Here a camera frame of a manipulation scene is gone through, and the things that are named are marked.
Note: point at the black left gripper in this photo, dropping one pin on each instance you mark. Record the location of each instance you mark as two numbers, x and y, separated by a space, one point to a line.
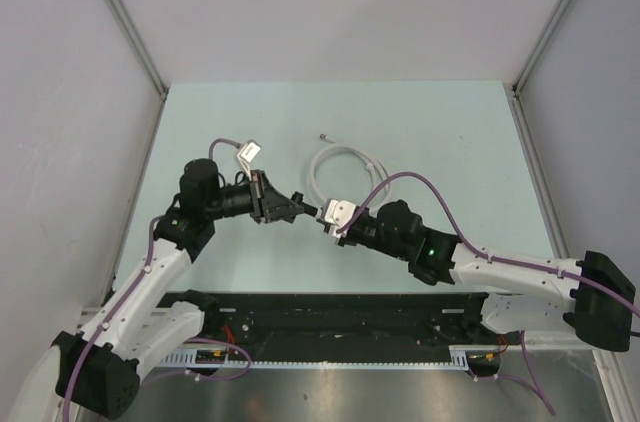
256 198

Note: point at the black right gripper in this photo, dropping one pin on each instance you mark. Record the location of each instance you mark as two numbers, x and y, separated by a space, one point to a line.
345 233

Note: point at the black T-shaped pipe fitting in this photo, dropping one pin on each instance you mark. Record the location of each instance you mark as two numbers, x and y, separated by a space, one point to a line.
298 199

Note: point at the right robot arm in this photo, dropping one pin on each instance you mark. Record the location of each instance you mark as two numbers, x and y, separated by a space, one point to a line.
588 297

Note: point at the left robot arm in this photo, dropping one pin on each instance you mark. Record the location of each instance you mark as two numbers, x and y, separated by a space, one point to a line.
103 365

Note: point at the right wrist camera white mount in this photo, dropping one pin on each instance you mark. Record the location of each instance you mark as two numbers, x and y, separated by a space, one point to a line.
334 215

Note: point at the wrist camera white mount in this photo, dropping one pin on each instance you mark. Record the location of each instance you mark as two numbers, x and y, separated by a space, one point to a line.
245 154
334 215

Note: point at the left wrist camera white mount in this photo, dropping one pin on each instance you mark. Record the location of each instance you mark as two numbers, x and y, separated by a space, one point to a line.
245 154

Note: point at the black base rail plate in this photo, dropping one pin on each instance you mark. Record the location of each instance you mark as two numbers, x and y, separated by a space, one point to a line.
345 327

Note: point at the slotted white cable duct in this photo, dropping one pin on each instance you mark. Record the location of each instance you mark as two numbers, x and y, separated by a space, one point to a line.
202 358

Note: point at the left aluminium frame post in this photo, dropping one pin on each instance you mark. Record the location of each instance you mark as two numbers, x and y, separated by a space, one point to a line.
134 39

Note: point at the aluminium frame post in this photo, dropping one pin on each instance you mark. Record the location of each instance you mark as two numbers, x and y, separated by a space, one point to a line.
552 24
134 39

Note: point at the right aluminium frame post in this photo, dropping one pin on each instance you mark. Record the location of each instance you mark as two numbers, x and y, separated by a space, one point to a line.
552 24

